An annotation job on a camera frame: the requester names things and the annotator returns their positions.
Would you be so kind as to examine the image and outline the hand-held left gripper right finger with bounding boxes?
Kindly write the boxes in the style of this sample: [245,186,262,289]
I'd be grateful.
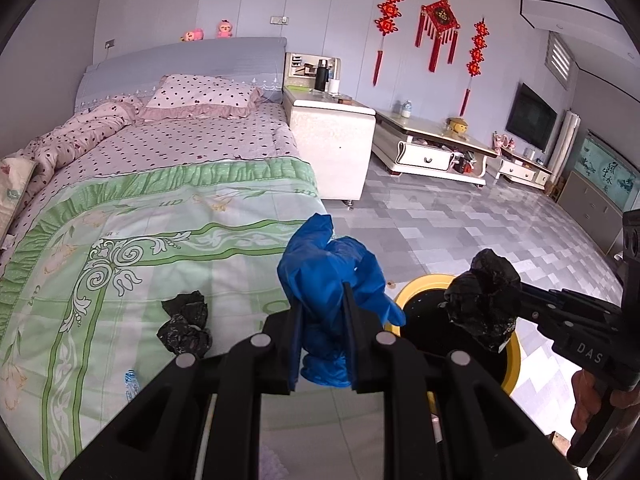
[342,282,581,480]

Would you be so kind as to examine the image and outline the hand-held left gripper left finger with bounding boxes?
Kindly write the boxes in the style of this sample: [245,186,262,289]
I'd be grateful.
[60,305,306,480]

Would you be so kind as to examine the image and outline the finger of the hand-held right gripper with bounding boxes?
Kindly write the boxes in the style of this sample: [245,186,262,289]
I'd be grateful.
[520,305,626,392]
[517,282,626,325]

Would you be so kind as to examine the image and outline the yellow-rimmed waste bin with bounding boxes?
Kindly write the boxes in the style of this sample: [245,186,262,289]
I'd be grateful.
[392,274,522,396]

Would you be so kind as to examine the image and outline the blue rubber glove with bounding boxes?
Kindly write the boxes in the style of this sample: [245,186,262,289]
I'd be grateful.
[277,213,407,388]

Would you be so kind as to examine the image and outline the small black plastic bag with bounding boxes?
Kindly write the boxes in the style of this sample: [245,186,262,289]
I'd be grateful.
[442,249,523,354]

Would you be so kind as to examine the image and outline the person's right hand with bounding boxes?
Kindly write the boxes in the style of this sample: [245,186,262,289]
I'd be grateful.
[571,369,607,428]

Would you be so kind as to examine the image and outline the grey cabinet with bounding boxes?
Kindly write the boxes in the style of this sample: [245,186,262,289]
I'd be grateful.
[556,170,626,256]

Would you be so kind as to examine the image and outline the large black plastic bag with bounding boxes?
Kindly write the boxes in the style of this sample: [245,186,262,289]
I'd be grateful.
[156,290,213,359]

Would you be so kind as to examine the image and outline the glass fish tank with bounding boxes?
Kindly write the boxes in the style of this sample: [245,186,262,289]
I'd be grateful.
[575,130,640,211]

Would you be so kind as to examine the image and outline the white low cabinet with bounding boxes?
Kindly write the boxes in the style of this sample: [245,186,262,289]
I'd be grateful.
[497,146,553,190]

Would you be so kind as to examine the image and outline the small clear plastic bottle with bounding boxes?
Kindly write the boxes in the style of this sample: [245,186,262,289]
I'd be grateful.
[122,369,141,403]

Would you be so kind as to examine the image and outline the black television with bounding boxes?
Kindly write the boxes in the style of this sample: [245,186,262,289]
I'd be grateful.
[506,82,558,152]

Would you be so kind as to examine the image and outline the green floral bedspread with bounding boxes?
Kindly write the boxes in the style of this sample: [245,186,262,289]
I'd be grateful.
[0,157,321,480]

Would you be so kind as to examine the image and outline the white coffee table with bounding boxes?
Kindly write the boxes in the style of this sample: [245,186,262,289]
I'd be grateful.
[372,108,500,187]

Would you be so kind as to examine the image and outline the white bedside cabinet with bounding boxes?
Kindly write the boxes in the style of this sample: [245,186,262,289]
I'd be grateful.
[282,52,377,206]

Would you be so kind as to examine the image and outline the pink dotted bed sheet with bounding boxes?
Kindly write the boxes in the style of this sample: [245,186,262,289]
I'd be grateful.
[0,102,301,241]

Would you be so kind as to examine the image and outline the louvred window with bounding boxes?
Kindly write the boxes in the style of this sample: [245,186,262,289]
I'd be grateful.
[547,30,576,92]

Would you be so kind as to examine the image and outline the pink dotted pillow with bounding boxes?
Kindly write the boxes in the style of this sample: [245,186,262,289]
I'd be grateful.
[137,74,263,122]

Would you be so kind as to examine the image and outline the pink dotted quilt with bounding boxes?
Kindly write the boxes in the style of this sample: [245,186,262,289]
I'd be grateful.
[15,101,143,186]

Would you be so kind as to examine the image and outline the blue-grey bed headboard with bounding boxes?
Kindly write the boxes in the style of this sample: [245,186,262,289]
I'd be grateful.
[75,36,288,113]

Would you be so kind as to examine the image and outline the red tasselled diamond ornament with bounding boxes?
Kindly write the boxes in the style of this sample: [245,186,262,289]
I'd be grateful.
[414,0,461,73]

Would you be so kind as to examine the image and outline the bear-printed quilt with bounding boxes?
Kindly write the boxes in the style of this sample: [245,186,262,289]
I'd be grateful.
[0,155,38,241]

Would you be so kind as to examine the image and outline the red knot string ornament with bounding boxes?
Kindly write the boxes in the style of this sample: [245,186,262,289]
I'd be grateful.
[459,17,490,117]
[374,0,407,87]

